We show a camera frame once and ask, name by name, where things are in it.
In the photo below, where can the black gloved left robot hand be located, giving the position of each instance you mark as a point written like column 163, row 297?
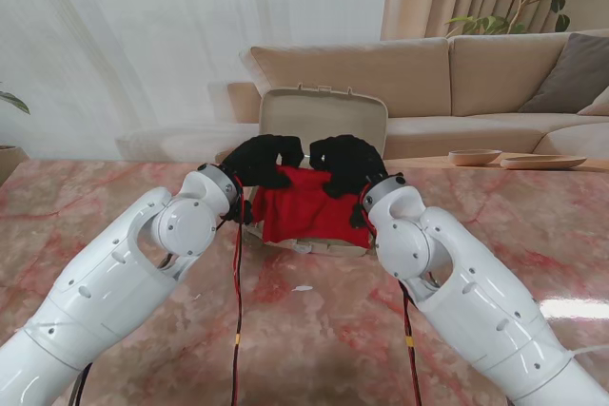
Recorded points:
column 259, row 161

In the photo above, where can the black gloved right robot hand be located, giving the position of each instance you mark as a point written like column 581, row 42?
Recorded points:
column 354, row 163

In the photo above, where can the beige hard-shell suitcase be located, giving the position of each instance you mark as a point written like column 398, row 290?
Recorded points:
column 323, row 111

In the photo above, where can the red shirt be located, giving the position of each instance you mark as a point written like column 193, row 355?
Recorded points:
column 304, row 211

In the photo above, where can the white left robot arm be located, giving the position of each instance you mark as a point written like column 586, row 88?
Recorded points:
column 119, row 273

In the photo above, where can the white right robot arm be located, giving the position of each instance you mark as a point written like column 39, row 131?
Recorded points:
column 466, row 292

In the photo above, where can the deep wooden bowl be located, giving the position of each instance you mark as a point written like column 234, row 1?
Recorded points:
column 473, row 157

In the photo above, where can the beige sectional sofa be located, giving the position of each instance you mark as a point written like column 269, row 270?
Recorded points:
column 428, row 68

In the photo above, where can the white sheer curtain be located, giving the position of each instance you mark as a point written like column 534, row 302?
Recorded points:
column 143, row 21

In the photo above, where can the shallow wooden dish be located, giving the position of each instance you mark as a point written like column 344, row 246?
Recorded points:
column 542, row 162

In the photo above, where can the brown sofa cushion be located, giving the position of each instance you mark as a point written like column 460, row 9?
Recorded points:
column 571, row 75

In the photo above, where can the beige plant pot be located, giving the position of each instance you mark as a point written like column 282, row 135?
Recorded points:
column 10, row 163

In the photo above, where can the cream sofa cushion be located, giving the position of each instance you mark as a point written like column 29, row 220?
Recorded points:
column 600, row 109

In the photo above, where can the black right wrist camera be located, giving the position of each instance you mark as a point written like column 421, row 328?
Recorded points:
column 358, row 216

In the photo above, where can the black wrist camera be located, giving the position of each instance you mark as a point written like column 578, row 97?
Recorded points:
column 358, row 216
column 240, row 213

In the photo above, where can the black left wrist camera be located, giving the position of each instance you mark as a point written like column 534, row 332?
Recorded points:
column 240, row 213

